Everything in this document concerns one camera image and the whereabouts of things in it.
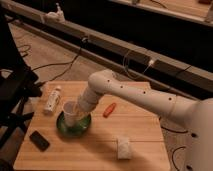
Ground black office chair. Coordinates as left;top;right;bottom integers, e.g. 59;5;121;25
0;9;44;151

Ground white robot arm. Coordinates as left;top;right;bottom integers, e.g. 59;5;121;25
74;70;213;171

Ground white plastic bottle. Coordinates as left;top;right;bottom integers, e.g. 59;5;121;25
43;86;61;115

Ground green ceramic bowl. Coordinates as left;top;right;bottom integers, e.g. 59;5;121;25
56;112;92;137

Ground orange carrot toy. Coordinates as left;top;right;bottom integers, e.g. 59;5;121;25
103;103;117;118

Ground black cables by robot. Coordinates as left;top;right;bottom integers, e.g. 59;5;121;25
159;123;191;171

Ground white sponge block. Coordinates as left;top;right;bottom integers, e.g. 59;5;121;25
117;136;131;160

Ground black floor cable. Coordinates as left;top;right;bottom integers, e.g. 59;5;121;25
31;39;88;84

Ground white cable on rail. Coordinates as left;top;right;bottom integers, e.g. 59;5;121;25
121;49;156;79

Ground black phone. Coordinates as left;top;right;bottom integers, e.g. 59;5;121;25
29;131;50;151

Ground white object on rail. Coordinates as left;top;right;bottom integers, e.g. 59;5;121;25
46;4;65;22

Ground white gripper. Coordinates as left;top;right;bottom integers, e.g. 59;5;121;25
74;87;100;119

